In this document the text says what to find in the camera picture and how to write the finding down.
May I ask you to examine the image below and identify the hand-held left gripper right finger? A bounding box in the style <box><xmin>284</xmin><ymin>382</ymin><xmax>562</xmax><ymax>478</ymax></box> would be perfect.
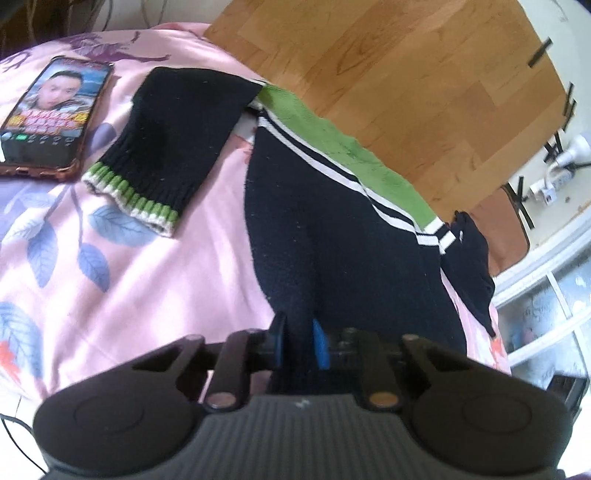
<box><xmin>311</xmin><ymin>318</ymin><xmax>468</xmax><ymax>411</ymax></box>

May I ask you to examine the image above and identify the white power strip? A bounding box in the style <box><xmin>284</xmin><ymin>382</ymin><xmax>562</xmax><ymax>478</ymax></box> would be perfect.
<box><xmin>527</xmin><ymin>136</ymin><xmax>591</xmax><ymax>205</ymax></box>

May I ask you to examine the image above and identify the black and green knit sweater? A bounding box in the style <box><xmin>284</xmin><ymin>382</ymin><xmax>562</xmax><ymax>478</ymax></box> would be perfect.
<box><xmin>82</xmin><ymin>67</ymin><xmax>498</xmax><ymax>398</ymax></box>

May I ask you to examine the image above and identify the smartphone in brown case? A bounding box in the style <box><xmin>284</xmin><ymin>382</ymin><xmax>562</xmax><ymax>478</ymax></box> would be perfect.
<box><xmin>0</xmin><ymin>55</ymin><xmax>115</xmax><ymax>184</ymax></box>

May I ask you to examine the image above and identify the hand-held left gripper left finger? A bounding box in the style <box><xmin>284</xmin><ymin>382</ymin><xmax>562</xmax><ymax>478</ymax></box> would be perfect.
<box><xmin>131</xmin><ymin>311</ymin><xmax>290</xmax><ymax>411</ymax></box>

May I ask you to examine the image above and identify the pink floral bed sheet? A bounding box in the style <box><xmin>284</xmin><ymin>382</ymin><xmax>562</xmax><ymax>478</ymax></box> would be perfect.
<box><xmin>0</xmin><ymin>22</ymin><xmax>512</xmax><ymax>418</ymax></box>

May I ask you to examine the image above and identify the wooden headboard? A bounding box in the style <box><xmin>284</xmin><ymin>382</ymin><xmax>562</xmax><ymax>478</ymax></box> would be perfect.
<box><xmin>203</xmin><ymin>0</ymin><xmax>573</xmax><ymax>222</ymax></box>

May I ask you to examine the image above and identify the black cable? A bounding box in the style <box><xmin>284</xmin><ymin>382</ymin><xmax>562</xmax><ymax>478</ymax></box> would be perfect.
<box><xmin>0</xmin><ymin>413</ymin><xmax>44</xmax><ymax>464</ymax></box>

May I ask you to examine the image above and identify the black tape strip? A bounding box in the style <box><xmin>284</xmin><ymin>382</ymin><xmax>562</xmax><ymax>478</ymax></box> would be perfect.
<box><xmin>527</xmin><ymin>39</ymin><xmax>553</xmax><ymax>68</ymax></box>
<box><xmin>563</xmin><ymin>83</ymin><xmax>579</xmax><ymax>132</ymax></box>

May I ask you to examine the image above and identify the white framed glass door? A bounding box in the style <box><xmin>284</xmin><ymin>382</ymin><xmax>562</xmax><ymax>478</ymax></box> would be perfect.
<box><xmin>492</xmin><ymin>217</ymin><xmax>591</xmax><ymax>384</ymax></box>

